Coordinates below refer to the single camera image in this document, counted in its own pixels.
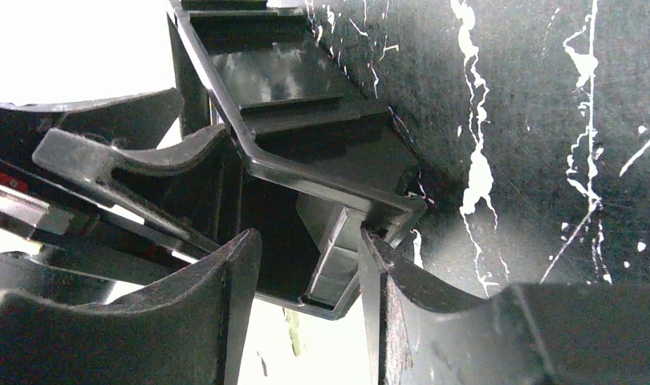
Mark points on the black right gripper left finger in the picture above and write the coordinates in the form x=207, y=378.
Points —
x=187, y=328

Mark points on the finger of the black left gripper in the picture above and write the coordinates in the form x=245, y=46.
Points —
x=133, y=122
x=174, y=189

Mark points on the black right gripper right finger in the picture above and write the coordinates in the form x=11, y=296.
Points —
x=422, y=330

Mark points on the black card dispenser box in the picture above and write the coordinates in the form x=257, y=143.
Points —
x=320, y=159

